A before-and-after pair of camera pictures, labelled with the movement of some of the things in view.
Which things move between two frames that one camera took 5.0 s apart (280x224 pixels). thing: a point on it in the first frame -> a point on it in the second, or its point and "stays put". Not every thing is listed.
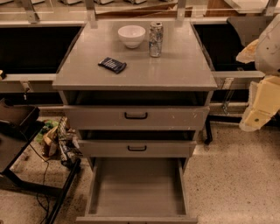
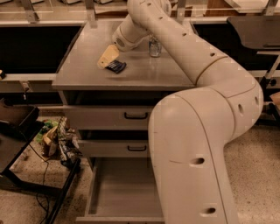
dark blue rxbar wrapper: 114,65 stays put
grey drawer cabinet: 138,91 stays put
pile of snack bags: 59,141 stays put
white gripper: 269,53 -> 122,39
